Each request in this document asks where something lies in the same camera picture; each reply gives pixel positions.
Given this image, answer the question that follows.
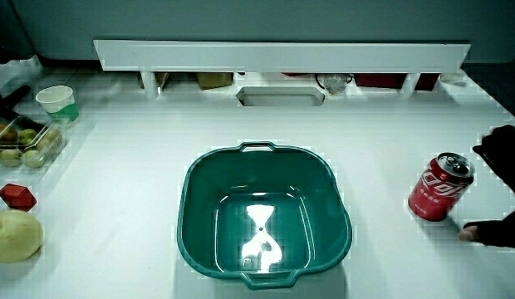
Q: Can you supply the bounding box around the person's right hand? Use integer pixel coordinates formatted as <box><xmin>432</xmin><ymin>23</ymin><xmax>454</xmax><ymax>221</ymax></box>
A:
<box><xmin>458</xmin><ymin>124</ymin><xmax>515</xmax><ymax>251</ymax></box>

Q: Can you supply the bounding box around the red cola can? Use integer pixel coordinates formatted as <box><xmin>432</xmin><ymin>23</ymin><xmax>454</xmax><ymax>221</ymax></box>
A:
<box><xmin>407</xmin><ymin>151</ymin><xmax>476</xmax><ymax>223</ymax></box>

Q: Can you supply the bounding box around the white desk shelf riser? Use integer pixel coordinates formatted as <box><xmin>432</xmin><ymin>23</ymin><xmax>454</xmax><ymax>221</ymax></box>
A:
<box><xmin>93</xmin><ymin>39</ymin><xmax>472</xmax><ymax>100</ymax></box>

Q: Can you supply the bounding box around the white desk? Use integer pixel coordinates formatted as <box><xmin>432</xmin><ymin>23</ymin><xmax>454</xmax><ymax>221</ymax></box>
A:
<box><xmin>0</xmin><ymin>57</ymin><xmax>515</xmax><ymax>299</ymax></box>

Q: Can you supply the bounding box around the dark red box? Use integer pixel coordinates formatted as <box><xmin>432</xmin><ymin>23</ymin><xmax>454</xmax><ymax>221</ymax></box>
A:
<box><xmin>353</xmin><ymin>73</ymin><xmax>440</xmax><ymax>92</ymax></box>

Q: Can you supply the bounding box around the clear glass cup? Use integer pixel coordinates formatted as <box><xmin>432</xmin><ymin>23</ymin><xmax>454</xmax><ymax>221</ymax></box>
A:
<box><xmin>315</xmin><ymin>73</ymin><xmax>354</xmax><ymax>95</ymax></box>

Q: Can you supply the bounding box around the green plastic basin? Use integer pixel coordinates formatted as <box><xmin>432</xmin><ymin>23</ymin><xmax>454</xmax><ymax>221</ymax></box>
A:
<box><xmin>176</xmin><ymin>140</ymin><xmax>353</xmax><ymax>291</ymax></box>

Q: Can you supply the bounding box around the brown cardboard box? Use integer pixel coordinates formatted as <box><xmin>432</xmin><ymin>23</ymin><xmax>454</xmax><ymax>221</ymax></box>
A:
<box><xmin>195</xmin><ymin>72</ymin><xmax>235</xmax><ymax>91</ymax></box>

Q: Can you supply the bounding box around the white and green paper cup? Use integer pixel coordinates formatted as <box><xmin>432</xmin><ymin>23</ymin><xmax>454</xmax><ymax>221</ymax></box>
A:
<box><xmin>35</xmin><ymin>85</ymin><xmax>81</xmax><ymax>125</ymax></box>

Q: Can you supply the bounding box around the clear plastic fruit box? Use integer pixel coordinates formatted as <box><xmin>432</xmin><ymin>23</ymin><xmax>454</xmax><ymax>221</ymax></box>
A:
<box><xmin>0</xmin><ymin>115</ymin><xmax>71</xmax><ymax>171</ymax></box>

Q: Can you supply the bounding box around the small green fruit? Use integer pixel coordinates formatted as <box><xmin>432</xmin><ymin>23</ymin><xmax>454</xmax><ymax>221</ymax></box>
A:
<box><xmin>22</xmin><ymin>149</ymin><xmax>46</xmax><ymax>169</ymax></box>
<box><xmin>36</xmin><ymin>127</ymin><xmax>64</xmax><ymax>151</ymax></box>
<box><xmin>0</xmin><ymin>149</ymin><xmax>23</xmax><ymax>168</ymax></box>
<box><xmin>18</xmin><ymin>128</ymin><xmax>38</xmax><ymax>146</ymax></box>

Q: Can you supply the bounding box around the red faceted block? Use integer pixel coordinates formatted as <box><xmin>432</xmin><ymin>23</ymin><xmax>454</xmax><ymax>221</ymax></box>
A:
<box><xmin>0</xmin><ymin>183</ymin><xmax>38</xmax><ymax>213</ymax></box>

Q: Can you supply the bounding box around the yellow apple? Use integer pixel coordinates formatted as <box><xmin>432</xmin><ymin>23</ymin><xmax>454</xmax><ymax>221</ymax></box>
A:
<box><xmin>0</xmin><ymin>209</ymin><xmax>45</xmax><ymax>264</ymax></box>

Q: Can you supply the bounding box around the orange fruit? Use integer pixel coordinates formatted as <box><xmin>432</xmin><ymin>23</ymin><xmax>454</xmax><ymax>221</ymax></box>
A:
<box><xmin>0</xmin><ymin>123</ymin><xmax>19</xmax><ymax>146</ymax></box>

